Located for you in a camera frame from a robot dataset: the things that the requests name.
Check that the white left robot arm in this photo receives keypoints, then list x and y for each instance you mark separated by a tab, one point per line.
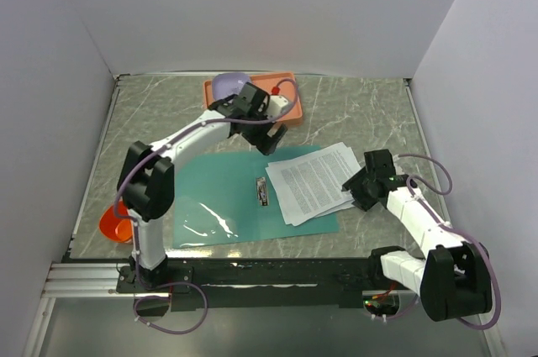
146	187

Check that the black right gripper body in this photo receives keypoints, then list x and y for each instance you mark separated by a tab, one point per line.
359	185

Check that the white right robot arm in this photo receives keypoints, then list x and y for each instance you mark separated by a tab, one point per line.
455	278

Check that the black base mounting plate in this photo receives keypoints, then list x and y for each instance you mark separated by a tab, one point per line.
190	284

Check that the lavender square bowl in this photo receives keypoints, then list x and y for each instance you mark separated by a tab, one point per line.
227	84

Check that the metal folder clip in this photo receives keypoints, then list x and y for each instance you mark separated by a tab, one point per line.
262	191

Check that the teal green file folder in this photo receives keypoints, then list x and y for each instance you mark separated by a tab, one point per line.
216	201

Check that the salmon pink tray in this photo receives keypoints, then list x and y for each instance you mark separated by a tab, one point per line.
267	82

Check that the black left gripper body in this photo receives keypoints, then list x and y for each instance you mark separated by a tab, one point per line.
257	133

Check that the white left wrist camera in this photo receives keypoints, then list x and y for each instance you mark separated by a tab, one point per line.
278	106

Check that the orange plastic cup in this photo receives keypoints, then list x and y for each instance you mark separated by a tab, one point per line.
115	229

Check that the aluminium frame rail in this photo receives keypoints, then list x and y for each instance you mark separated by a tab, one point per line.
81	280

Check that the white printed paper sheets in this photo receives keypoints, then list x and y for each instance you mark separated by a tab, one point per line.
310	186

